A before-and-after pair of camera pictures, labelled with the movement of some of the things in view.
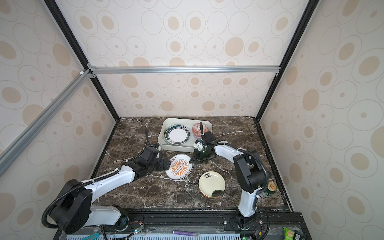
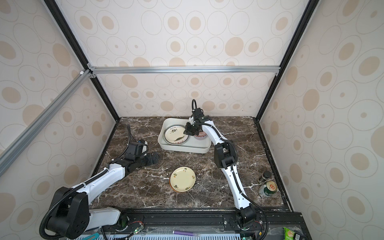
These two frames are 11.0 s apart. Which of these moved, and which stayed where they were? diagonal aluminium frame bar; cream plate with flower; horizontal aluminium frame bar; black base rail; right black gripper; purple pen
Moved: cream plate with flower; right black gripper
Stayed: black base rail; horizontal aluminium frame bar; purple pen; diagonal aluminium frame bar
